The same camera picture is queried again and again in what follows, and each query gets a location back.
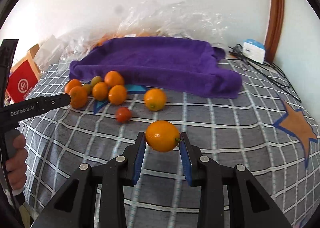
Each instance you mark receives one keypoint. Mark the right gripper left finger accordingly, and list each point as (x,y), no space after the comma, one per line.
(74,203)

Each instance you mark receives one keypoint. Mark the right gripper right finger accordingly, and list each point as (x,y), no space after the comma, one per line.
(249,203)

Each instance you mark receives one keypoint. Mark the green brown round fruit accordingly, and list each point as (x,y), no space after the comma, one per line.
(96,80)

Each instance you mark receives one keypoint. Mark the large orange citrus fruit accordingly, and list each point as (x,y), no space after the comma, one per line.
(162,136)

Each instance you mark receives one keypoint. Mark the person left hand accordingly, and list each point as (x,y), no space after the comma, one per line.
(16,165)

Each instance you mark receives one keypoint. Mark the red paper bag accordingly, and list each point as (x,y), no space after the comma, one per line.
(21,81)

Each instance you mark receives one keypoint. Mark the orange mandarin far left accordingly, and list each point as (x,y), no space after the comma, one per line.
(71,84)

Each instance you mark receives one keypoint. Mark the orange mandarin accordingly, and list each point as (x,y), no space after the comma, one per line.
(113,78)
(71,84)
(78,97)

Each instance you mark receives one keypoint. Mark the orange mandarin front left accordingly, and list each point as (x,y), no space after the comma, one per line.
(78,97)

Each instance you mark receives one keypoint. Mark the white plastic bag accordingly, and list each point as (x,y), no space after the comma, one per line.
(49,53)

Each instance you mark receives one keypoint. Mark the grey checked blanket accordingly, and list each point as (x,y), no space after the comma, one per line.
(230,131)

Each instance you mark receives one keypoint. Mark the small green brown fruit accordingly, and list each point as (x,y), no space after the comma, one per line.
(87,88)

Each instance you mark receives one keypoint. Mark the clear plastic bag left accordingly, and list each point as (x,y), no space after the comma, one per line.
(81,41)

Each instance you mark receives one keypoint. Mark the clear plastic bag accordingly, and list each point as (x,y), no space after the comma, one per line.
(189,19)
(81,41)

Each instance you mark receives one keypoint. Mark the orange kumquat middle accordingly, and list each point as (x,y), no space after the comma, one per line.
(100,91)

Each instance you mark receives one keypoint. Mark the orange kumquat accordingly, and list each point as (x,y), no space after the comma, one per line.
(117,94)
(100,91)

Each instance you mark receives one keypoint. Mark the small red tomato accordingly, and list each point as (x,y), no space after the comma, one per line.
(123,115)

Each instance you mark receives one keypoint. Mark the orange mandarin top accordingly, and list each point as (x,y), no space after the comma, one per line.
(113,78)

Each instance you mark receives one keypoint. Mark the orange kumquat right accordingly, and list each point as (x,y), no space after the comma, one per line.
(117,94)

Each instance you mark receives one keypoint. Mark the yellow orange citrus fruit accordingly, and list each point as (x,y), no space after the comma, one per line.
(155,99)

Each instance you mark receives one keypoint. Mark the purple towel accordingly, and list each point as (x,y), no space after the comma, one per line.
(177,64)

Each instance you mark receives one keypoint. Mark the white blue charger box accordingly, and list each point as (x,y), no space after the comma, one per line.
(254,50)

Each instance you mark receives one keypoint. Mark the clear plastic bag right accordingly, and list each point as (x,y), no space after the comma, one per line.
(189,19)

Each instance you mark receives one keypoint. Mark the wooden door frame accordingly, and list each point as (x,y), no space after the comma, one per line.
(275,24)

